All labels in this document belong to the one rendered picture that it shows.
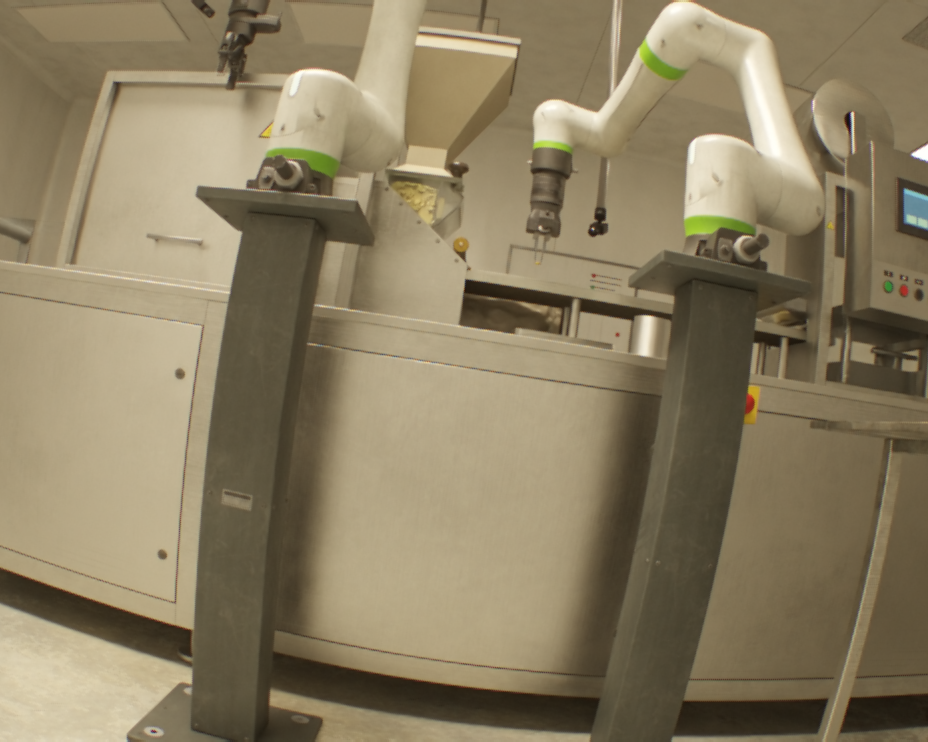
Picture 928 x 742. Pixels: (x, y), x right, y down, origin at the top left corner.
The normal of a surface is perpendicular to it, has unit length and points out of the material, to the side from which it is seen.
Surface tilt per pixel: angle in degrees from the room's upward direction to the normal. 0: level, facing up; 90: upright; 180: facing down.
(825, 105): 90
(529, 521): 90
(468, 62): 114
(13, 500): 90
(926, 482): 90
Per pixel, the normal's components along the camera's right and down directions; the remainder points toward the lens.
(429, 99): -0.05, 0.33
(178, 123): 0.01, -0.07
